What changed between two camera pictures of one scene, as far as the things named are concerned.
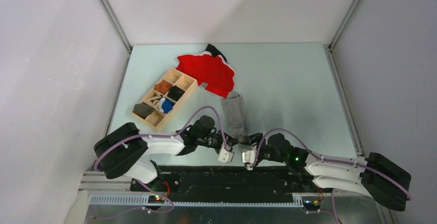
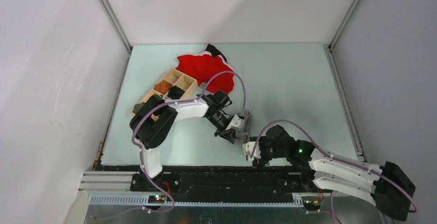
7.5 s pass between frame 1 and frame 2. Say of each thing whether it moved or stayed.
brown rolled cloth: stayed
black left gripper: moved
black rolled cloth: stayed
